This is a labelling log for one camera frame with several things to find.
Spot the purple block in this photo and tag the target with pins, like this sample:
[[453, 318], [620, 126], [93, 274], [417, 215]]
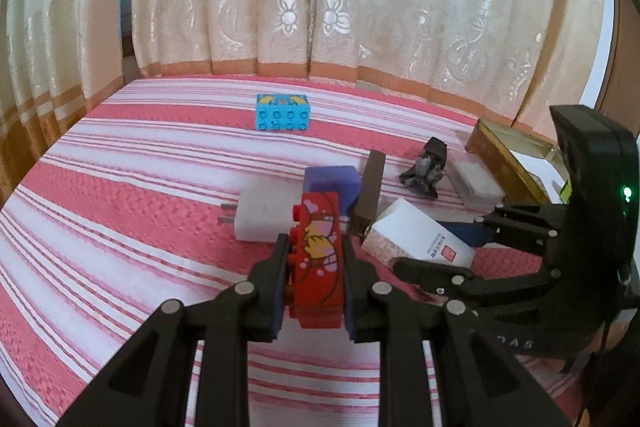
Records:
[[330, 182]]

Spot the white box with red label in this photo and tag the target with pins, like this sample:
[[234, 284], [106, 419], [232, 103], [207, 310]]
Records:
[[415, 232]]

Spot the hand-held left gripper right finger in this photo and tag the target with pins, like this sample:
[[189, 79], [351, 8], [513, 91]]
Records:
[[350, 302]]

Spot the white charger plug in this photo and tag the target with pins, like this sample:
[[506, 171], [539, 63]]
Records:
[[265, 217]]

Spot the red toy brick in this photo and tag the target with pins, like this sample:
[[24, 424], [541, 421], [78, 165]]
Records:
[[320, 267]]

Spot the white paper liner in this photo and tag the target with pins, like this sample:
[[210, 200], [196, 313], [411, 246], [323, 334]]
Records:
[[542, 172]]

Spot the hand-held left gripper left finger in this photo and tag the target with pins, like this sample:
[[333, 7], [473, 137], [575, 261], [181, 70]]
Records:
[[280, 287]]

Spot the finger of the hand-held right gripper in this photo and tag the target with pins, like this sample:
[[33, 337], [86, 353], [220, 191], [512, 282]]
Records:
[[525, 224], [450, 279]]

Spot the dark brown rectangular box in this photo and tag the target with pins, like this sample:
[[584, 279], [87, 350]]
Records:
[[370, 192]]

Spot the gold tin box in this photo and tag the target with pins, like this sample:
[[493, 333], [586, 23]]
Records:
[[500, 157]]

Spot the grey rock figure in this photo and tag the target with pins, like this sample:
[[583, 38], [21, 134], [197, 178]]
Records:
[[425, 169]]

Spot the white plastic box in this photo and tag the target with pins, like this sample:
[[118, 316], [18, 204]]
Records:
[[475, 182]]

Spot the blue toy brick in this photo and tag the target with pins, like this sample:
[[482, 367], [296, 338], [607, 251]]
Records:
[[280, 114]]

